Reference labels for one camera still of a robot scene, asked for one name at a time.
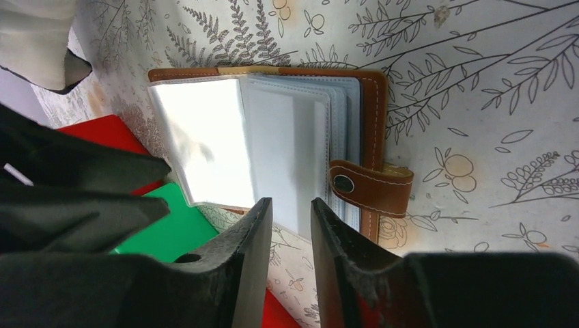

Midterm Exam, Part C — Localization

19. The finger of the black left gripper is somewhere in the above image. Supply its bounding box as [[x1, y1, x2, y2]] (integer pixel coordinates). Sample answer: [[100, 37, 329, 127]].
[[1, 105, 171, 194], [1, 185, 170, 254]]

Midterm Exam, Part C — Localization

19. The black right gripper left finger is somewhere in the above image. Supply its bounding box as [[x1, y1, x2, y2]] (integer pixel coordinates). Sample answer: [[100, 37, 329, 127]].
[[1, 197, 272, 327]]

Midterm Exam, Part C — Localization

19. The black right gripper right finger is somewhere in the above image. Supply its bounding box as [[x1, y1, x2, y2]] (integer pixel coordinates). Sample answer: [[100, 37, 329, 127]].
[[311, 198, 578, 327]]

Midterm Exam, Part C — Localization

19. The brown leather card holder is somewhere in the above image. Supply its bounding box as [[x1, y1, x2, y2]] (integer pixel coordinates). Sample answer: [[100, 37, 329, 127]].
[[147, 66, 414, 242]]

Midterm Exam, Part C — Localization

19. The red bin with black cards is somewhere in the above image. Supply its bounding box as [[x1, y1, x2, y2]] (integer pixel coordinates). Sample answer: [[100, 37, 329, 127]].
[[262, 290, 300, 328]]

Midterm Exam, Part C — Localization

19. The red bin with white cards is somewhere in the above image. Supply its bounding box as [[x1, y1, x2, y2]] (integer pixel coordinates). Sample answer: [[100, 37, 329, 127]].
[[56, 114, 164, 196]]

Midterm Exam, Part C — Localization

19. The green plastic bin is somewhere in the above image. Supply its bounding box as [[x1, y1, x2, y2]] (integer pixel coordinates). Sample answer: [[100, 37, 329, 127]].
[[111, 182, 218, 262]]

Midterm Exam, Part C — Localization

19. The black white checkered pillow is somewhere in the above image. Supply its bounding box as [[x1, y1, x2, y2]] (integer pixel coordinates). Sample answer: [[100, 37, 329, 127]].
[[1, 0, 92, 94]]

